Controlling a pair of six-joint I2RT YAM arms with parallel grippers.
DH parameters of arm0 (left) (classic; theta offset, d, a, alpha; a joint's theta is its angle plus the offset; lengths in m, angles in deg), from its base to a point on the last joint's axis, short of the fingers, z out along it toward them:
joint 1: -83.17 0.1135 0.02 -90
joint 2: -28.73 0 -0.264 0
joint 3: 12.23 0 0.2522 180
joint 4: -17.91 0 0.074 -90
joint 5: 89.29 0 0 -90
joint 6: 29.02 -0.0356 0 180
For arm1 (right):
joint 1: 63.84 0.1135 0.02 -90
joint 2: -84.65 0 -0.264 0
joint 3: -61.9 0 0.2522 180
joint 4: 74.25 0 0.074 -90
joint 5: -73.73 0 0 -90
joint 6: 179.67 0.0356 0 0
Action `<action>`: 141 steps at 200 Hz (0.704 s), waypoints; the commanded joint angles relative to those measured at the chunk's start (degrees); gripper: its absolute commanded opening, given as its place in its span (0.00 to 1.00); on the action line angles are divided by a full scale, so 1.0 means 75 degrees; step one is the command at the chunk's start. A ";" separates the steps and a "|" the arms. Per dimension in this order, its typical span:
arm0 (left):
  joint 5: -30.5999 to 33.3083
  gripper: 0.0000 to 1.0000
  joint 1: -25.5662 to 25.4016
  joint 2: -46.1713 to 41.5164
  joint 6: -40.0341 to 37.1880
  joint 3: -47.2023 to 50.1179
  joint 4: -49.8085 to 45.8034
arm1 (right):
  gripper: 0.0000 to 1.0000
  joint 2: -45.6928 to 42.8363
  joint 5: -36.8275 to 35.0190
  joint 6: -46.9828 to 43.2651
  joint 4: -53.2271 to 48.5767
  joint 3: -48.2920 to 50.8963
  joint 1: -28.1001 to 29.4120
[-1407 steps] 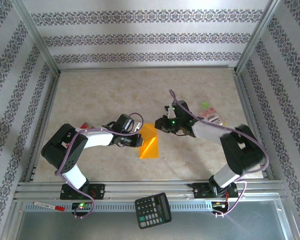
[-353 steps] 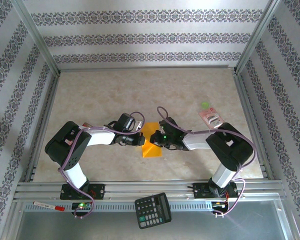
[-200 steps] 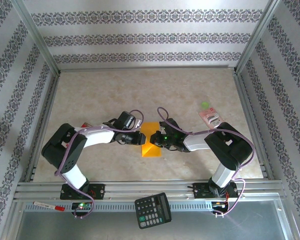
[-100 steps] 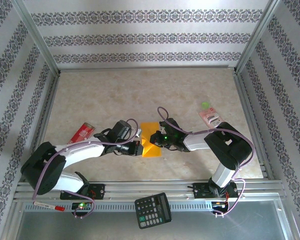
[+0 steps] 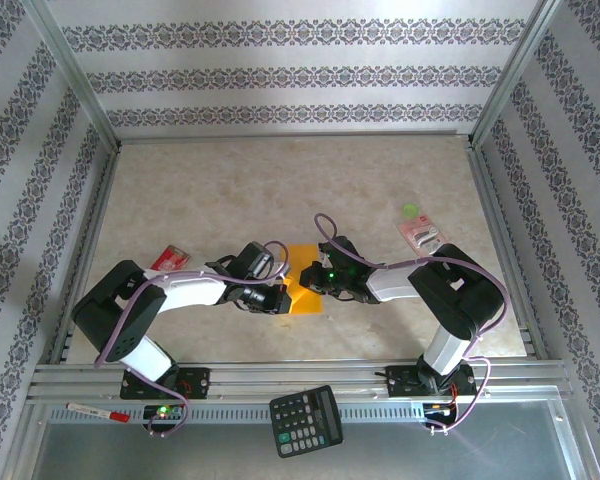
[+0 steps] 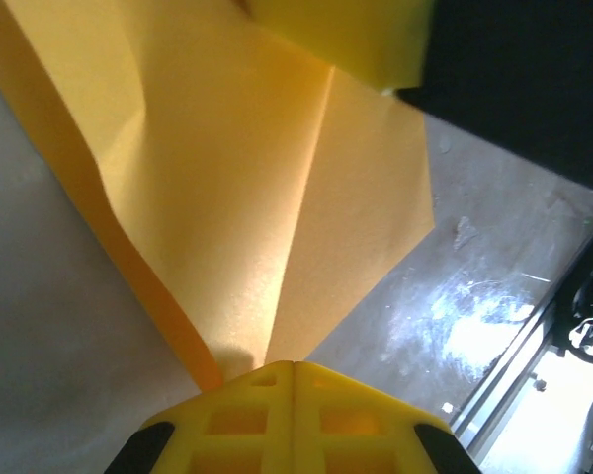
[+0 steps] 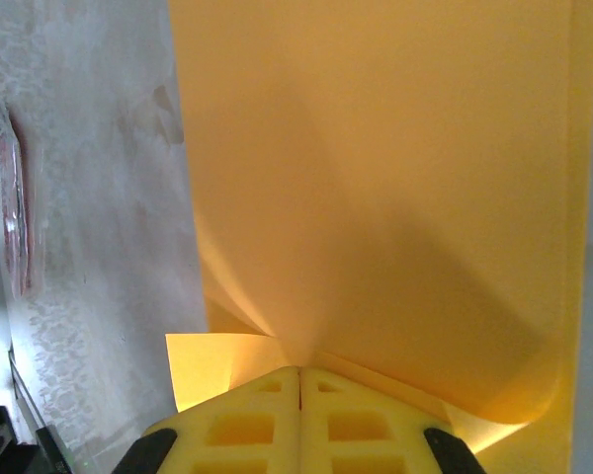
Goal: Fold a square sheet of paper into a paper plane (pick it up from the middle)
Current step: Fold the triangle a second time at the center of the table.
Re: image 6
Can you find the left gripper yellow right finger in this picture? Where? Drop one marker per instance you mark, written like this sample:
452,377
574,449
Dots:
356,424

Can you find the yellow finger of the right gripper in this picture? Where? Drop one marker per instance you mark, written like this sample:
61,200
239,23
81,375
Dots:
514,74

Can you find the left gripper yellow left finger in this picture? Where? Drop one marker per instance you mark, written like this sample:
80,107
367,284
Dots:
237,424

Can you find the orange paper sheet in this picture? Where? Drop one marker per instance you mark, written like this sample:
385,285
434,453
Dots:
202,173

